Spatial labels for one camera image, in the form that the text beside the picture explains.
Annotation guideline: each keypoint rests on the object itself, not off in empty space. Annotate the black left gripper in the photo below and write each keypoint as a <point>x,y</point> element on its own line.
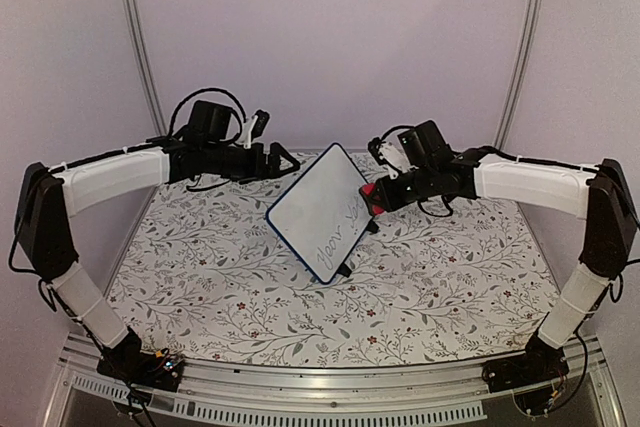
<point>261,171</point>

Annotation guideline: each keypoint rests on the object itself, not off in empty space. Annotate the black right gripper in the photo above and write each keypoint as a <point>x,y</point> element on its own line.
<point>388,199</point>

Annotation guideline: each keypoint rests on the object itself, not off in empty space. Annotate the red whiteboard eraser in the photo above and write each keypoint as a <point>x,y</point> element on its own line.
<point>372,199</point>

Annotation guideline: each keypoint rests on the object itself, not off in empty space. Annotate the blue-framed whiteboard with writing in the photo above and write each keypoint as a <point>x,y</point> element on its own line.
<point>321,217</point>

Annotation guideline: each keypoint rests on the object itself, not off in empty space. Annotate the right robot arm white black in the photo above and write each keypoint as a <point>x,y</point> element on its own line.
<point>582,215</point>

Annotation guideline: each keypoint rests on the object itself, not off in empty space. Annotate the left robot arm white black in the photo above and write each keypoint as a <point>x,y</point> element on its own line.
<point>52,203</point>

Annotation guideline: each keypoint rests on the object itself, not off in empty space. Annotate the black whiteboard stand foot right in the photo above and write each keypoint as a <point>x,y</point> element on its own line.
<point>372,227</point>

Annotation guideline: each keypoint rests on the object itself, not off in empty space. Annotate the black whiteboard stand foot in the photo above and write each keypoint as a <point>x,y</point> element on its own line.
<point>372,227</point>
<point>344,270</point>

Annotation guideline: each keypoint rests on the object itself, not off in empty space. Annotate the black whiteboard stand foot left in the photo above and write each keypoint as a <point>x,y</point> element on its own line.
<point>344,270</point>

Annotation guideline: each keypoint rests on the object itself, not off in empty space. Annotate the floral patterned table mat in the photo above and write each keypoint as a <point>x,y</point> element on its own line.
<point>205,275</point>

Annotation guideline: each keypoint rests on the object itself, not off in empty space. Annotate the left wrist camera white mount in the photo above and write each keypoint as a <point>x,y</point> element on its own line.
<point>253,128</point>

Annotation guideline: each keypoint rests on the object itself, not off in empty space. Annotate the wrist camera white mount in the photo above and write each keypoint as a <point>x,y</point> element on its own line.
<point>253,128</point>
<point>387,155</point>

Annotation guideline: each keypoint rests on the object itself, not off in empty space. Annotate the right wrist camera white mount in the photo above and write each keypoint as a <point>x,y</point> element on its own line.
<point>387,155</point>

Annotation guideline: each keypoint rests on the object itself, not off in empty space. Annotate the aluminium front rail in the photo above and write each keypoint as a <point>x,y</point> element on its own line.
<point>224,394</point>

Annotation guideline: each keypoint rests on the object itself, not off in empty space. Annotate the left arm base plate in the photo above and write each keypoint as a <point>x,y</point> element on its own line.
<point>161,370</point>

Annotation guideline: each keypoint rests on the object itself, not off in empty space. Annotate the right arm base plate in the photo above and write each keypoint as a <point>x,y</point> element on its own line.
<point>534,365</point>

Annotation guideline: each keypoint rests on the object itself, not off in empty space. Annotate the left aluminium frame post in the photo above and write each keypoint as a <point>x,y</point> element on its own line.
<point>143,64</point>

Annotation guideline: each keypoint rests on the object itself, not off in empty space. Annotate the aluminium frame post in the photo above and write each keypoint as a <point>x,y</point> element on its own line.
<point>143,64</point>
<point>516,82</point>

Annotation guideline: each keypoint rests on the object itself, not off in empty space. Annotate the right aluminium frame post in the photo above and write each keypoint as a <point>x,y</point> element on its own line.
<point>516,82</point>

